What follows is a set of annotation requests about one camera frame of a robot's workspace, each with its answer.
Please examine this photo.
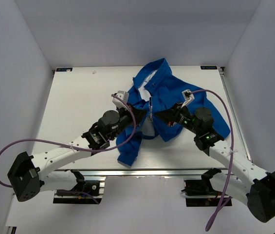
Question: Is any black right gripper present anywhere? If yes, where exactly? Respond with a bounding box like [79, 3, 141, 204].
[154, 102, 201, 135]

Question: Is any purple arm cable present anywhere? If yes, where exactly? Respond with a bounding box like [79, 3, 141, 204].
[183, 89, 236, 232]
[0, 94, 137, 204]

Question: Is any left corner label sticker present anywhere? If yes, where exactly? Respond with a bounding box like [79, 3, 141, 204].
[56, 67, 73, 72]

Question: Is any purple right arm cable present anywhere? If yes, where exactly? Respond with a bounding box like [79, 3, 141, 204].
[183, 89, 236, 232]

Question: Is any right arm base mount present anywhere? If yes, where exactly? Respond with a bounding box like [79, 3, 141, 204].
[181, 179, 221, 207]

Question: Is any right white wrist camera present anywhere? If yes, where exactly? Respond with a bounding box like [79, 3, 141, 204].
[181, 89, 195, 108]

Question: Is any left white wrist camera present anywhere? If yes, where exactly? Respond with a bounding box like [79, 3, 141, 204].
[111, 91, 129, 110]

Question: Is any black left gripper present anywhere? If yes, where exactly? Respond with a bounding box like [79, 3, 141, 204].
[108, 103, 147, 141]

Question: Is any right corner label sticker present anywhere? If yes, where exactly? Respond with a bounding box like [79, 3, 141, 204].
[200, 65, 218, 70]

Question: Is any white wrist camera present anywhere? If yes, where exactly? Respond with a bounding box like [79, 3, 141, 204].
[111, 91, 129, 110]
[181, 89, 195, 108]

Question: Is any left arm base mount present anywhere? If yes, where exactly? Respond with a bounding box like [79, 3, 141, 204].
[53, 179, 105, 205]

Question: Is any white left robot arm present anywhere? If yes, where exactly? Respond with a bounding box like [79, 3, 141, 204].
[7, 105, 147, 202]

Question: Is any aluminium front rail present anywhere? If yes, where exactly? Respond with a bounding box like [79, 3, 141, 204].
[54, 168, 230, 177]

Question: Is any aluminium rail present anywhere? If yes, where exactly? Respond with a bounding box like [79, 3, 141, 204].
[54, 168, 230, 177]
[218, 67, 252, 161]

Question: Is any aluminium right side rail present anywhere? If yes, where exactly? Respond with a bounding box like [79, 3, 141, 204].
[218, 67, 252, 161]

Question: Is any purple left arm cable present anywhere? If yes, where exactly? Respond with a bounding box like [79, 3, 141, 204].
[0, 94, 137, 204]

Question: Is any corner label sticker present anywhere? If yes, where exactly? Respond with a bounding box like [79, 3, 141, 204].
[56, 67, 73, 72]
[200, 65, 218, 70]

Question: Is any blue zip jacket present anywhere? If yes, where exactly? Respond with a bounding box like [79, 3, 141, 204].
[116, 58, 230, 166]

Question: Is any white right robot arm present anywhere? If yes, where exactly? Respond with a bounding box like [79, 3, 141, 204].
[155, 103, 275, 223]

